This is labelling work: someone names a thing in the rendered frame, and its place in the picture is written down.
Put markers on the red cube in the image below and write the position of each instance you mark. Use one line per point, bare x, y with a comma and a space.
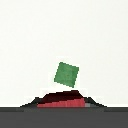
61, 101

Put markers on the green cube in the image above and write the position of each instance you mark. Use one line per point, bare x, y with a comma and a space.
67, 74

